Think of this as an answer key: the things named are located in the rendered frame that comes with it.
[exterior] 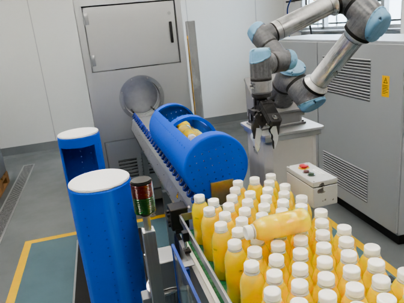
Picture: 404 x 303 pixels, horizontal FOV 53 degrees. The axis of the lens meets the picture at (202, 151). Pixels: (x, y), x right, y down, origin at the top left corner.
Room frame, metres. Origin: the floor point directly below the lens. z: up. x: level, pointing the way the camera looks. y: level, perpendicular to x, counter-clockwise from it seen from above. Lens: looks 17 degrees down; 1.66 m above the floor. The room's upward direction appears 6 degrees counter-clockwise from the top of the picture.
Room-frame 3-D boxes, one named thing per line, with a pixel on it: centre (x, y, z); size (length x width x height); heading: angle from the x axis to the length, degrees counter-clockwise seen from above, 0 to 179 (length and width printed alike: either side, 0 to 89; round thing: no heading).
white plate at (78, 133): (2.78, 0.84, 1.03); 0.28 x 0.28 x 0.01
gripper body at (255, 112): (1.45, -0.23, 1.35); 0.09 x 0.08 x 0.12; 15
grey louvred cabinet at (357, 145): (3.71, -1.33, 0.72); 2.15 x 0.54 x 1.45; 13
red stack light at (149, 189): (1.10, 0.18, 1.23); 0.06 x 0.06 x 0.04
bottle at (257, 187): (1.48, -0.19, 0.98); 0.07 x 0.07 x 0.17
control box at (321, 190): (1.44, -0.40, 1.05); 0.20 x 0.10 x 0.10; 15
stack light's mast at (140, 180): (1.10, 0.18, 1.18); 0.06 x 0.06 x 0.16
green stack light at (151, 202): (1.10, 0.18, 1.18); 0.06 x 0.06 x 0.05
